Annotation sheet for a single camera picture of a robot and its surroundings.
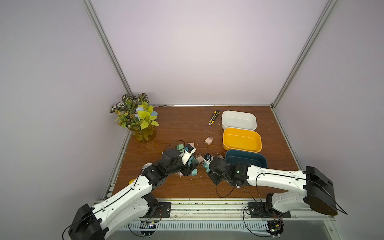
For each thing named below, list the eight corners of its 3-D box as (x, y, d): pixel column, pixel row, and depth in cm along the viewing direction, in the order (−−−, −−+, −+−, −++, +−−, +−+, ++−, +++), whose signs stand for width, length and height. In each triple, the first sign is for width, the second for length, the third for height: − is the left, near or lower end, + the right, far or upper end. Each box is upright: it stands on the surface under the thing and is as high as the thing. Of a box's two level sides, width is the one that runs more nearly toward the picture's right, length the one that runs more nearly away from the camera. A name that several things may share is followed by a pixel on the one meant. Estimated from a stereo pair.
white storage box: (222, 133, 106) (223, 128, 101) (220, 115, 117) (221, 110, 112) (257, 133, 105) (260, 128, 101) (251, 115, 116) (254, 110, 112)
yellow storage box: (221, 151, 96) (222, 146, 92) (223, 130, 107) (224, 126, 102) (260, 157, 93) (263, 153, 89) (258, 136, 104) (260, 131, 99)
